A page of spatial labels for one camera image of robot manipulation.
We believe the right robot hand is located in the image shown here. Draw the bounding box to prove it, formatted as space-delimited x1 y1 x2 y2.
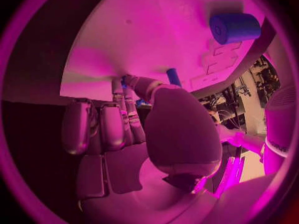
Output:
60 74 224 224

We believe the white task board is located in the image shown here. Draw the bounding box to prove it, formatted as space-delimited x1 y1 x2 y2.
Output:
59 0 268 102

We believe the blue peg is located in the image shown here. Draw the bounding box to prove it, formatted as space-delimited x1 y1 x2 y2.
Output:
165 68 183 88

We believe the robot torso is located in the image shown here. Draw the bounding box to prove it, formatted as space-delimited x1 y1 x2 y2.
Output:
262 87 299 174

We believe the blue short cylinder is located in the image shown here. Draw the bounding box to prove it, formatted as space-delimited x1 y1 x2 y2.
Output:
208 12 262 45

